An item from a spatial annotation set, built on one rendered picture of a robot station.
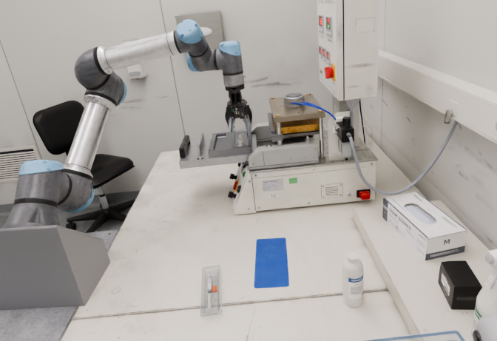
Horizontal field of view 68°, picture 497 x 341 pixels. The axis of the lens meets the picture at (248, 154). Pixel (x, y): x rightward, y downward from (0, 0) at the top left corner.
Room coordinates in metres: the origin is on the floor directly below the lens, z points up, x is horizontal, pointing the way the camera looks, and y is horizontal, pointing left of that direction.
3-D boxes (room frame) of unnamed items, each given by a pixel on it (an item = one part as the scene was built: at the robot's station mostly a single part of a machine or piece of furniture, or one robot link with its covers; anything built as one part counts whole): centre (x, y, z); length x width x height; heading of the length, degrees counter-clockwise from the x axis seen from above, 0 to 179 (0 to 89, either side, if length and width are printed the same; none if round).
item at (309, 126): (1.36, -0.20, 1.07); 0.22 x 0.17 x 0.10; 178
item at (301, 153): (1.23, -0.12, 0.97); 0.26 x 0.05 x 0.07; 88
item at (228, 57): (1.35, 0.02, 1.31); 0.09 x 0.08 x 0.11; 77
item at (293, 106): (1.35, -0.23, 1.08); 0.31 x 0.24 x 0.13; 178
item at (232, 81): (1.35, 0.02, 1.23); 0.08 x 0.08 x 0.05
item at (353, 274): (0.73, -0.23, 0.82); 0.05 x 0.05 x 0.14
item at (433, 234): (0.92, -0.49, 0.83); 0.23 x 0.12 x 0.07; 8
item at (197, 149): (1.38, 0.11, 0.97); 0.30 x 0.22 x 0.08; 88
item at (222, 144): (1.38, 0.06, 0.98); 0.20 x 0.17 x 0.03; 178
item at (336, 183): (1.35, -0.19, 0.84); 0.53 x 0.37 x 0.17; 88
